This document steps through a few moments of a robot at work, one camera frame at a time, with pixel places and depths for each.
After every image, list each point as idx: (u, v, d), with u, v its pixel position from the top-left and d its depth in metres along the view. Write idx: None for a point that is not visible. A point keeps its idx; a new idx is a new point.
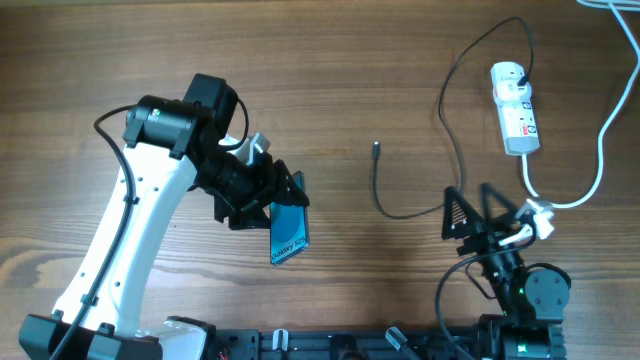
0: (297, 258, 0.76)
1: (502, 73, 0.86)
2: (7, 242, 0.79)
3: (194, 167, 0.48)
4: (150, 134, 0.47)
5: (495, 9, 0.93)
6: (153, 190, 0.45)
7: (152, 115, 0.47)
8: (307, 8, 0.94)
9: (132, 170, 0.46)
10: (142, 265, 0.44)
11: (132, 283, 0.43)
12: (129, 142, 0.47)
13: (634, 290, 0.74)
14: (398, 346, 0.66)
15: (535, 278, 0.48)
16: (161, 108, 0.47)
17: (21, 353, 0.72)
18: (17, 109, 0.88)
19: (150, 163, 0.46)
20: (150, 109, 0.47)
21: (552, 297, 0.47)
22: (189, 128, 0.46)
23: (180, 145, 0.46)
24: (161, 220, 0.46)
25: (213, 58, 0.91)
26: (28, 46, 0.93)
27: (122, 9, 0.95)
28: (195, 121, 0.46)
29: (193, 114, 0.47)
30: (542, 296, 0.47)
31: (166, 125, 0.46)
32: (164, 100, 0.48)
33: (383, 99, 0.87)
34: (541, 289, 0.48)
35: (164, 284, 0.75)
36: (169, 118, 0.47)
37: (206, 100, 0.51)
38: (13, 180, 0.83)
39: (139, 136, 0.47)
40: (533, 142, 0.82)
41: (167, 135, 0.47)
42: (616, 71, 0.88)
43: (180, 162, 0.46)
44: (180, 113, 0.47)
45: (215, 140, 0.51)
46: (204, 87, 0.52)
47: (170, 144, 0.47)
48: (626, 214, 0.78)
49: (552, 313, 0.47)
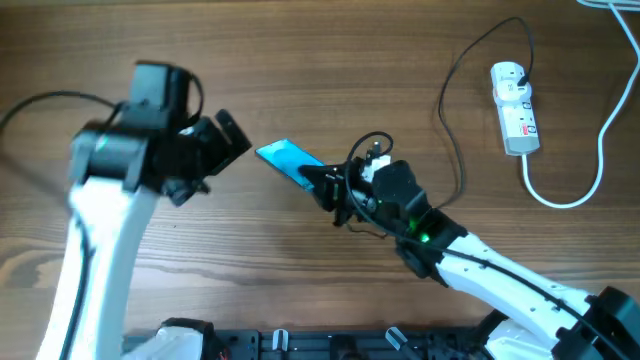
0: (297, 258, 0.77)
1: (502, 73, 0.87)
2: (7, 242, 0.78)
3: (150, 195, 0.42)
4: (97, 164, 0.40)
5: (495, 8, 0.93)
6: (108, 235, 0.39)
7: (97, 142, 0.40)
8: (307, 8, 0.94)
9: (83, 217, 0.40)
10: (114, 310, 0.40)
11: (106, 335, 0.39)
12: (77, 181, 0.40)
13: (635, 290, 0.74)
14: (398, 346, 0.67)
15: (380, 179, 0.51)
16: (108, 133, 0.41)
17: (22, 354, 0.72)
18: (16, 109, 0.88)
19: (104, 201, 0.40)
20: (95, 135, 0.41)
21: (400, 181, 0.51)
22: (141, 150, 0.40)
23: (132, 172, 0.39)
24: (126, 267, 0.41)
25: (212, 58, 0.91)
26: (28, 46, 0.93)
27: (122, 8, 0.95)
28: (149, 141, 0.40)
29: (146, 134, 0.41)
30: (395, 188, 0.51)
31: (116, 150, 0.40)
32: (113, 124, 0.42)
33: (383, 99, 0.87)
34: (390, 179, 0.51)
35: (164, 284, 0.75)
36: (117, 142, 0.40)
37: (153, 100, 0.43)
38: (13, 180, 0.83)
39: (87, 170, 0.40)
40: (533, 142, 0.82)
41: (115, 163, 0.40)
42: (616, 71, 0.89)
43: (134, 196, 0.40)
44: (132, 134, 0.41)
45: (182, 144, 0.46)
46: (151, 77, 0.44)
47: (117, 175, 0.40)
48: (626, 214, 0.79)
49: (411, 193, 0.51)
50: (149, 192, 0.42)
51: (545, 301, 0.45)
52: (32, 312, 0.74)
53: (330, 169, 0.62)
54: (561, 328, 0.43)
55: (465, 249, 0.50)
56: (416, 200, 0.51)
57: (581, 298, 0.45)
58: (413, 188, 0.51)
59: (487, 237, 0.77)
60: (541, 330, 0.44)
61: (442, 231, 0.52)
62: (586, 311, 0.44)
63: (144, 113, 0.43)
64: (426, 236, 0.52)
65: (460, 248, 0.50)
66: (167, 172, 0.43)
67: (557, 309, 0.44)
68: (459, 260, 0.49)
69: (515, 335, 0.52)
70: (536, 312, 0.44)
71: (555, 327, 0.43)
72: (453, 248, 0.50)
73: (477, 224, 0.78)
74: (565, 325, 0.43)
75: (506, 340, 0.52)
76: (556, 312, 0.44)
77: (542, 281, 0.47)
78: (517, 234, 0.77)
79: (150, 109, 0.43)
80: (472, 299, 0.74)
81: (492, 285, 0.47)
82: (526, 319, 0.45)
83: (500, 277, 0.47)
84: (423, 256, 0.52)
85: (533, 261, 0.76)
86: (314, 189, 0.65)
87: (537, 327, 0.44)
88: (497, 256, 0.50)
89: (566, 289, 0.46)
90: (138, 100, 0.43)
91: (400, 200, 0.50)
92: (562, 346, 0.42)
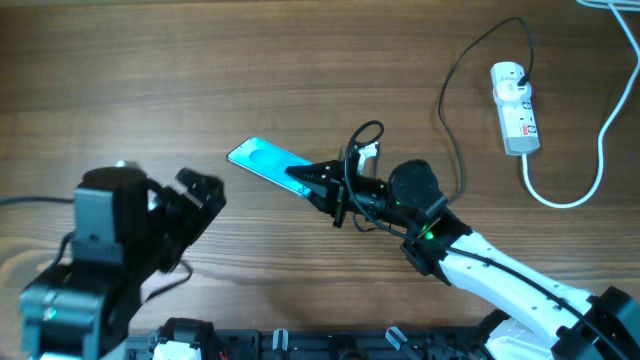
0: (297, 258, 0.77)
1: (502, 73, 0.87)
2: (7, 242, 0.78)
3: (118, 328, 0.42)
4: (54, 326, 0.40)
5: (495, 9, 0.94)
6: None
7: (47, 314, 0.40)
8: (307, 8, 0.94)
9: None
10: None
11: None
12: (31, 353, 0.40)
13: (635, 289, 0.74)
14: (398, 346, 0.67)
15: (401, 181, 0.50)
16: (57, 292, 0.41)
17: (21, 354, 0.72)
18: (16, 109, 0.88)
19: (69, 355, 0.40)
20: (43, 309, 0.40)
21: (423, 184, 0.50)
22: (96, 305, 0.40)
23: (89, 341, 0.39)
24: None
25: (212, 58, 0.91)
26: (28, 46, 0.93)
27: (122, 8, 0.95)
28: (103, 294, 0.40)
29: (100, 288, 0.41)
30: (417, 192, 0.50)
31: (71, 314, 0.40)
32: (64, 279, 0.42)
33: (383, 99, 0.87)
34: (412, 182, 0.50)
35: (165, 284, 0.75)
36: (70, 302, 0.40)
37: (106, 235, 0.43)
38: (12, 180, 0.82)
39: (41, 333, 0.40)
40: (533, 142, 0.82)
41: (73, 320, 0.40)
42: (615, 72, 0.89)
43: (91, 337, 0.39)
44: (84, 291, 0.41)
45: (136, 254, 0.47)
46: (95, 213, 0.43)
47: (75, 339, 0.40)
48: (626, 213, 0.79)
49: (433, 198, 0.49)
50: (114, 340, 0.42)
51: (546, 300, 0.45)
52: None
53: (323, 168, 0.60)
54: (561, 326, 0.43)
55: (470, 247, 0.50)
56: (437, 206, 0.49)
57: (583, 298, 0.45)
58: (435, 193, 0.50)
59: (487, 237, 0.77)
60: (542, 329, 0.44)
61: (447, 230, 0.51)
62: (587, 311, 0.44)
63: (101, 250, 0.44)
64: (430, 234, 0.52)
65: (465, 246, 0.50)
66: (131, 294, 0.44)
67: (558, 308, 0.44)
68: (463, 257, 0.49)
69: (516, 334, 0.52)
70: (538, 311, 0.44)
71: (555, 325, 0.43)
72: (458, 247, 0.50)
73: (477, 223, 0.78)
74: (566, 323, 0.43)
75: (506, 339, 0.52)
76: (558, 310, 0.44)
77: (544, 280, 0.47)
78: (517, 233, 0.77)
79: (101, 246, 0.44)
80: (472, 299, 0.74)
81: (496, 283, 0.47)
82: (527, 317, 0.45)
83: (503, 277, 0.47)
84: (428, 254, 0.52)
85: (533, 260, 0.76)
86: (313, 191, 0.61)
87: (538, 325, 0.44)
88: (501, 255, 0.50)
89: (568, 289, 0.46)
90: (90, 236, 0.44)
91: (422, 206, 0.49)
92: (561, 342, 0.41)
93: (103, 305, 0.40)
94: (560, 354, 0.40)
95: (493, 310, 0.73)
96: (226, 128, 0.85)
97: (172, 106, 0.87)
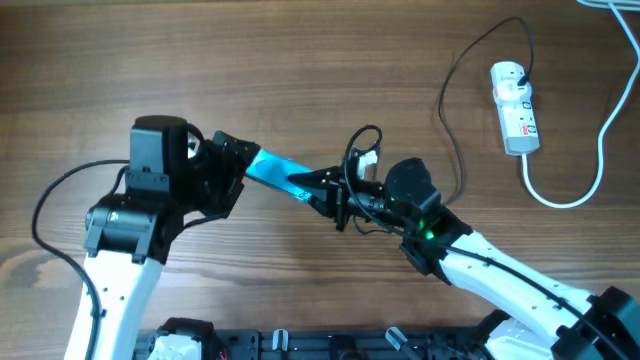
0: (297, 258, 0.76)
1: (502, 73, 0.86)
2: (6, 242, 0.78)
3: (158, 261, 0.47)
4: (111, 237, 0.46)
5: (495, 8, 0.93)
6: (119, 299, 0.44)
7: (111, 218, 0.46)
8: (307, 7, 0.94)
9: (95, 282, 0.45)
10: (143, 294, 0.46)
11: (134, 304, 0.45)
12: (90, 250, 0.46)
13: (635, 289, 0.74)
14: (398, 346, 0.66)
15: (395, 178, 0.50)
16: (119, 209, 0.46)
17: (21, 354, 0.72)
18: (16, 109, 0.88)
19: (118, 271, 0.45)
20: (108, 212, 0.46)
21: (416, 180, 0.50)
22: (149, 222, 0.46)
23: (141, 249, 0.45)
24: (141, 300, 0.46)
25: (212, 58, 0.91)
26: (28, 46, 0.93)
27: (122, 8, 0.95)
28: (156, 216, 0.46)
29: (153, 210, 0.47)
30: (410, 188, 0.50)
31: (128, 226, 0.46)
32: (123, 200, 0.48)
33: (383, 99, 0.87)
34: (405, 178, 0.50)
35: (164, 284, 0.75)
36: (128, 216, 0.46)
37: (156, 168, 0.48)
38: (12, 180, 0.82)
39: (100, 242, 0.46)
40: (533, 142, 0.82)
41: (128, 234, 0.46)
42: (616, 71, 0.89)
43: (144, 265, 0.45)
44: (139, 210, 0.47)
45: (182, 188, 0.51)
46: (147, 148, 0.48)
47: (131, 245, 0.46)
48: (627, 213, 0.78)
49: (425, 192, 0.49)
50: (161, 256, 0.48)
51: (546, 300, 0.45)
52: (31, 311, 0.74)
53: (324, 174, 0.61)
54: (561, 326, 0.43)
55: (469, 247, 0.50)
56: (431, 200, 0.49)
57: (583, 298, 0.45)
58: (428, 188, 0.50)
59: (487, 237, 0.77)
60: (542, 329, 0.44)
61: (446, 229, 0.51)
62: (587, 311, 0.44)
63: (151, 180, 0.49)
64: (430, 233, 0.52)
65: (465, 246, 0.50)
66: (176, 219, 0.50)
67: (558, 308, 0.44)
68: (463, 257, 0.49)
69: (515, 335, 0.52)
70: (538, 311, 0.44)
71: (555, 326, 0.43)
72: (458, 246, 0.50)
73: (477, 223, 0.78)
74: (566, 323, 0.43)
75: (506, 339, 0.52)
76: (558, 310, 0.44)
77: (544, 279, 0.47)
78: (517, 233, 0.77)
79: (153, 176, 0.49)
80: (472, 299, 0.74)
81: (496, 283, 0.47)
82: (527, 317, 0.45)
83: (503, 276, 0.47)
84: (428, 254, 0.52)
85: (533, 260, 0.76)
86: (313, 195, 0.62)
87: (538, 325, 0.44)
88: (501, 254, 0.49)
89: (569, 289, 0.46)
90: (143, 168, 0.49)
91: (416, 200, 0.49)
92: (561, 342, 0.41)
93: (156, 224, 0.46)
94: (559, 354, 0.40)
95: (493, 310, 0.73)
96: (226, 128, 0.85)
97: (172, 106, 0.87)
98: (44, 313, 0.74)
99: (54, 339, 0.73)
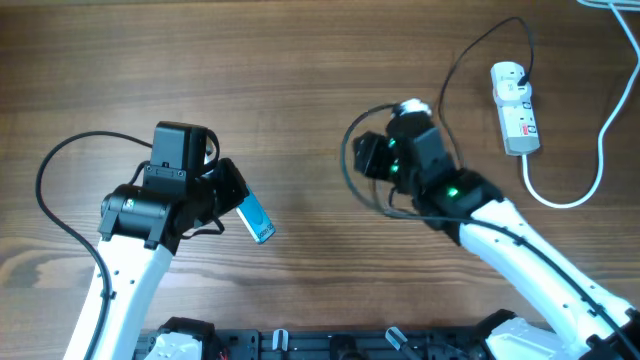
0: (297, 258, 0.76)
1: (502, 73, 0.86)
2: (7, 242, 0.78)
3: (169, 252, 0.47)
4: (125, 224, 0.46)
5: (496, 8, 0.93)
6: (130, 283, 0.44)
7: (126, 204, 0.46)
8: (307, 8, 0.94)
9: (107, 264, 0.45)
10: (153, 279, 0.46)
11: (144, 287, 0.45)
12: (104, 234, 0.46)
13: (635, 289, 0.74)
14: (398, 346, 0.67)
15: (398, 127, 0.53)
16: (135, 197, 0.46)
17: (21, 353, 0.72)
18: (15, 109, 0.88)
19: (130, 255, 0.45)
20: (124, 198, 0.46)
21: (414, 122, 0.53)
22: (164, 213, 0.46)
23: (154, 235, 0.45)
24: (150, 286, 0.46)
25: (212, 57, 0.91)
26: (28, 46, 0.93)
27: (122, 9, 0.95)
28: (170, 207, 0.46)
29: (168, 200, 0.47)
30: (408, 128, 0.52)
31: (142, 214, 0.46)
32: (140, 189, 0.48)
33: (383, 99, 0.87)
34: (404, 123, 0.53)
35: (164, 284, 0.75)
36: (143, 205, 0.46)
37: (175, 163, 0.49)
38: (12, 180, 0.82)
39: (114, 227, 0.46)
40: (533, 142, 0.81)
41: (142, 223, 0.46)
42: (616, 71, 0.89)
43: (156, 252, 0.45)
44: (154, 199, 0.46)
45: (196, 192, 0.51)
46: (170, 145, 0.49)
47: (144, 233, 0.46)
48: (626, 213, 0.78)
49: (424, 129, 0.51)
50: (172, 246, 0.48)
51: (582, 301, 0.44)
52: (31, 311, 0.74)
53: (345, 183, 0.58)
54: (594, 335, 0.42)
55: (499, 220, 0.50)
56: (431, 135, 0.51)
57: (623, 310, 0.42)
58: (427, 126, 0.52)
59: None
60: (572, 329, 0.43)
61: (473, 187, 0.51)
62: (625, 323, 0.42)
63: (168, 177, 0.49)
64: (454, 190, 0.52)
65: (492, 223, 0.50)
66: (188, 212, 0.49)
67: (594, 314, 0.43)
68: (492, 230, 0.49)
69: (518, 333, 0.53)
70: (568, 310, 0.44)
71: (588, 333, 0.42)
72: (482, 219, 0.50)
73: None
74: (600, 333, 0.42)
75: (508, 337, 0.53)
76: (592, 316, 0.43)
77: (582, 278, 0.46)
78: None
79: (170, 171, 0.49)
80: (472, 299, 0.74)
81: (527, 264, 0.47)
82: (556, 313, 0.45)
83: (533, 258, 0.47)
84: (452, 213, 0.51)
85: None
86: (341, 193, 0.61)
87: (567, 323, 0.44)
88: (535, 235, 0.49)
89: (607, 295, 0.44)
90: (162, 164, 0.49)
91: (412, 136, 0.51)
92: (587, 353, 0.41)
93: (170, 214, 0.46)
94: None
95: (493, 310, 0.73)
96: (227, 127, 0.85)
97: (172, 106, 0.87)
98: (44, 313, 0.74)
99: (54, 339, 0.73)
